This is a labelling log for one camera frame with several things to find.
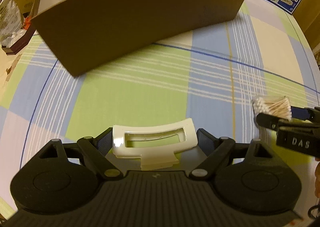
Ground person's right hand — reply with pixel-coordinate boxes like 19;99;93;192
315;158;320;198

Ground brown open storage box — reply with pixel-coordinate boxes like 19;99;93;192
31;0;244;77

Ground dark red hexagonal tray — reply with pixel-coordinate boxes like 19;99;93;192
2;16;36;55

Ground crumpled white plastic bag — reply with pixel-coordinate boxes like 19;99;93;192
1;0;26;47

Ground cotton swab bag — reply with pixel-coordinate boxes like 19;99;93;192
252;96;292;120

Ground white hair clip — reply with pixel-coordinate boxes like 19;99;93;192
112;118;198;171

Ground plaid tablecloth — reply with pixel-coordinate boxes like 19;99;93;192
1;0;319;217

